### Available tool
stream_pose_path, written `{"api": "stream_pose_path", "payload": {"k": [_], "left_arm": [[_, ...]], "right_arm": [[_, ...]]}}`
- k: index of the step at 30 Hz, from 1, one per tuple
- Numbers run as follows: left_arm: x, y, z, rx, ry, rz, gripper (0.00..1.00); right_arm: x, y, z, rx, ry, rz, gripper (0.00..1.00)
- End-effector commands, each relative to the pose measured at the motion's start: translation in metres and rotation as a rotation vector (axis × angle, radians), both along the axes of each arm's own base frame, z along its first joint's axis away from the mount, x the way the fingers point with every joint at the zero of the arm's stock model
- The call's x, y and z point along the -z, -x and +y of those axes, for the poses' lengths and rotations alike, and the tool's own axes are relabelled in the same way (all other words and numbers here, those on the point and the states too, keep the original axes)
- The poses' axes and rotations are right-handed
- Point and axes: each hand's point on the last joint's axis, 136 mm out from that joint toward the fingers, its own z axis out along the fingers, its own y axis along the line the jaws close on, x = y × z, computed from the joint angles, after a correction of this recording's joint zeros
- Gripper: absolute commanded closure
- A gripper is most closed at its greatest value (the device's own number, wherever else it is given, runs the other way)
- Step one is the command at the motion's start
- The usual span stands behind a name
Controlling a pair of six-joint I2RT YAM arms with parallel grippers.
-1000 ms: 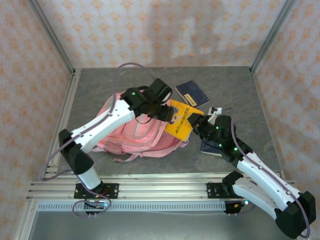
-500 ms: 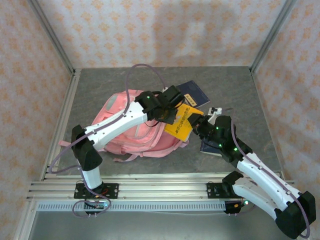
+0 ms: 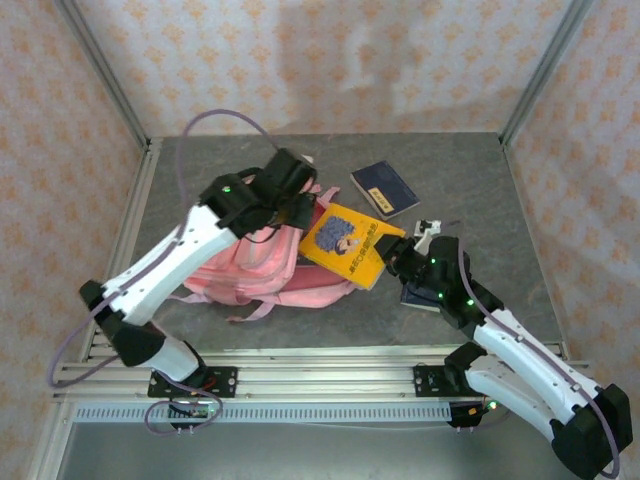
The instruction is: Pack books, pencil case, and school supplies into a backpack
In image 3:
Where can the navy book with yellow label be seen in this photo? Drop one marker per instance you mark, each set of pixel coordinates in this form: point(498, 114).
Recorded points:
point(415, 297)
point(382, 185)

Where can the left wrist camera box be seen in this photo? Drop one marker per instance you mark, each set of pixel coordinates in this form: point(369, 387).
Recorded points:
point(307, 159)

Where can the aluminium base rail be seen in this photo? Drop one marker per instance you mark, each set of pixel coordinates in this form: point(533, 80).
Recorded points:
point(325, 380)

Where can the grey metal lower panel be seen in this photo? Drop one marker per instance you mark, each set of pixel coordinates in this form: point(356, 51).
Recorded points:
point(325, 455)

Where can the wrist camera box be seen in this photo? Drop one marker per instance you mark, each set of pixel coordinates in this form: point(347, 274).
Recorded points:
point(307, 159)
point(429, 231)

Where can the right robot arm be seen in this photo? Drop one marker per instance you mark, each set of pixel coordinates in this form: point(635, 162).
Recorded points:
point(520, 400)

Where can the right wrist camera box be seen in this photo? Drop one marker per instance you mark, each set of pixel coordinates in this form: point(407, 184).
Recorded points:
point(429, 231)

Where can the electronics board with LED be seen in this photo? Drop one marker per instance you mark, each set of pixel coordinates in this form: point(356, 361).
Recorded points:
point(475, 412)
point(192, 411)

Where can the yellow cartoon cover book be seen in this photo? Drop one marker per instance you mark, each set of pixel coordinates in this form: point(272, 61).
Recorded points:
point(350, 250)

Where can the pink school backpack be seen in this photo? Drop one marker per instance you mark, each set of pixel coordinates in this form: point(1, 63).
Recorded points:
point(250, 270)

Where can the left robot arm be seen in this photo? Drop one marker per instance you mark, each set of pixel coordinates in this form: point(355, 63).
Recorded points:
point(175, 260)

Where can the aluminium corner post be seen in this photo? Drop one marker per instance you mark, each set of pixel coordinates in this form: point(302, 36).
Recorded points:
point(546, 65)
point(102, 65)

